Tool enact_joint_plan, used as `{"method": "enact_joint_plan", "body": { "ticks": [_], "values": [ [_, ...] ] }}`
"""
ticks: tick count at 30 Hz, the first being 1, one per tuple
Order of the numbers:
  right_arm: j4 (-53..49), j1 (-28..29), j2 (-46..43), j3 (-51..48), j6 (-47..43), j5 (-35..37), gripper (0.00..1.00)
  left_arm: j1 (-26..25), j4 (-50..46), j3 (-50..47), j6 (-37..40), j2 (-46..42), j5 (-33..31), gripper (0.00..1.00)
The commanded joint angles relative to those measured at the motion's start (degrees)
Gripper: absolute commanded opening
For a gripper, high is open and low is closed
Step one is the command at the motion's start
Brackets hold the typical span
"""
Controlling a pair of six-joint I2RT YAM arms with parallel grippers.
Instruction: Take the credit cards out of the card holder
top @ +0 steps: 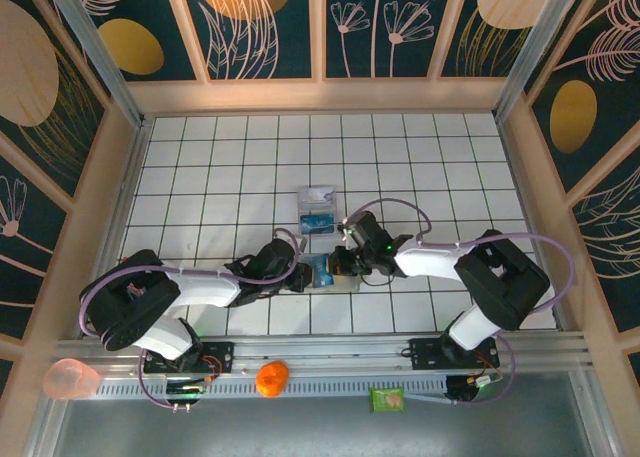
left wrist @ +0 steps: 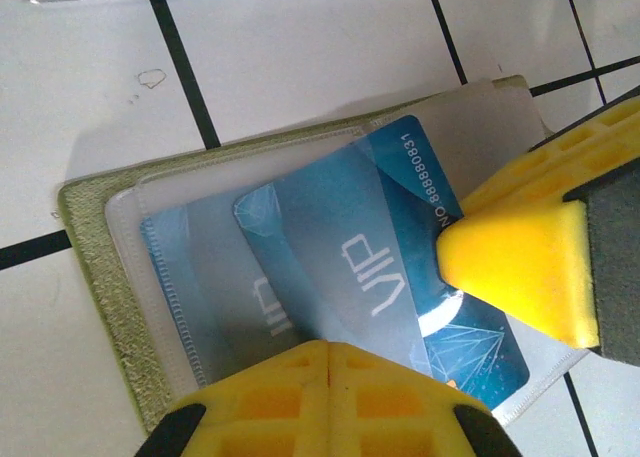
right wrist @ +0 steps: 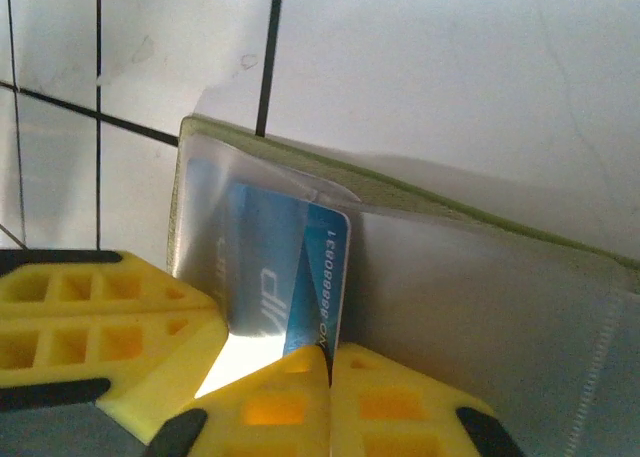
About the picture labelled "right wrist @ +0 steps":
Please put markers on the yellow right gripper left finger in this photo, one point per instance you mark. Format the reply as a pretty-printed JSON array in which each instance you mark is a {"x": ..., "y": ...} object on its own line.
[{"x": 260, "y": 412}]

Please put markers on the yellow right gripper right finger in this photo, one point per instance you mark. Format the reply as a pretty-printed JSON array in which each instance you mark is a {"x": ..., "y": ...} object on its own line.
[{"x": 400, "y": 417}]

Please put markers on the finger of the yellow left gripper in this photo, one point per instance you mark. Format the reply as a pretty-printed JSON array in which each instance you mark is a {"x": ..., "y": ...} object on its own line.
[
  {"x": 125, "y": 287},
  {"x": 150, "y": 367}
]

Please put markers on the blue credit card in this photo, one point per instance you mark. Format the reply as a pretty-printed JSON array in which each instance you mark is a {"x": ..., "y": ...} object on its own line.
[{"x": 320, "y": 277}]

